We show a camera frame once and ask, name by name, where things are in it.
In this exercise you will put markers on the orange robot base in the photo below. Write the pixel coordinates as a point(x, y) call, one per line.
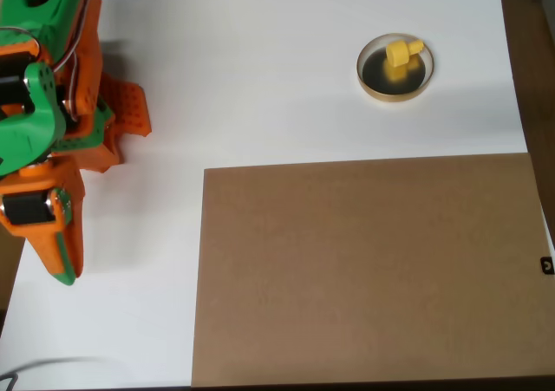
point(130, 109)

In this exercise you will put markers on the brown fibreboard panel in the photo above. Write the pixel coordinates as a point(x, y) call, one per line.
point(368, 256)

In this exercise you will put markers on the orange gripper black servo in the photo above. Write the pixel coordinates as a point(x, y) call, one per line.
point(27, 210)

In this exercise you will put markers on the white board sheet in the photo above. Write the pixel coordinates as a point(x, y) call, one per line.
point(260, 105)

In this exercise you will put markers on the small black tag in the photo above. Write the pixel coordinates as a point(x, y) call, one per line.
point(547, 266)

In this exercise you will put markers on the small yellow plastic piece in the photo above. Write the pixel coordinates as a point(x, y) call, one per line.
point(399, 54)

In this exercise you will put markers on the round dish gold rim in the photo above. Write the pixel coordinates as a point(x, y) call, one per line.
point(377, 79)

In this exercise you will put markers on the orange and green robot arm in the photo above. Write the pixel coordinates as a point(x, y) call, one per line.
point(26, 135)

